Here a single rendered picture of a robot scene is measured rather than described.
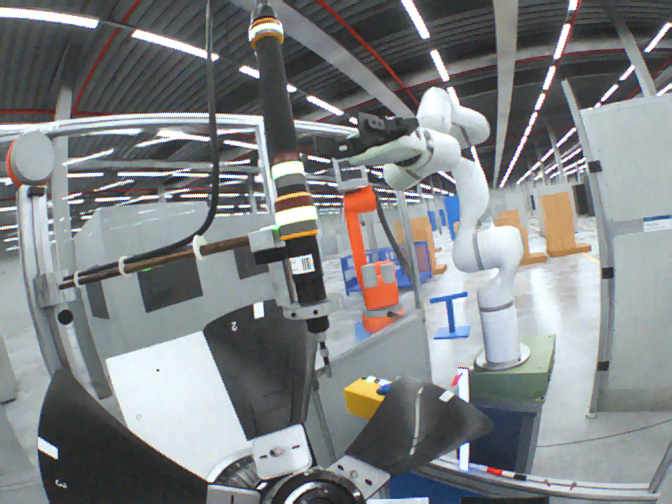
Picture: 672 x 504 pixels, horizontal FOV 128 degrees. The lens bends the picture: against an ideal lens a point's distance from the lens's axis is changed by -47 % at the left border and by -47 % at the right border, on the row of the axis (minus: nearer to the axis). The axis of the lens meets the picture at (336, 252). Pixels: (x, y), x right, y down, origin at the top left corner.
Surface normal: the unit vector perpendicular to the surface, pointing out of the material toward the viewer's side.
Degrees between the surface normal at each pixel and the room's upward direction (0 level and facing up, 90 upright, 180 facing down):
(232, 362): 49
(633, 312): 90
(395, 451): 6
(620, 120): 90
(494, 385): 90
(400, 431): 7
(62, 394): 67
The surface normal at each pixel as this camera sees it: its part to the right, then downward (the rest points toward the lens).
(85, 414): 0.27, -0.33
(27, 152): 0.96, -0.18
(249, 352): -0.27, -0.63
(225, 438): 0.39, -0.70
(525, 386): -0.69, 0.17
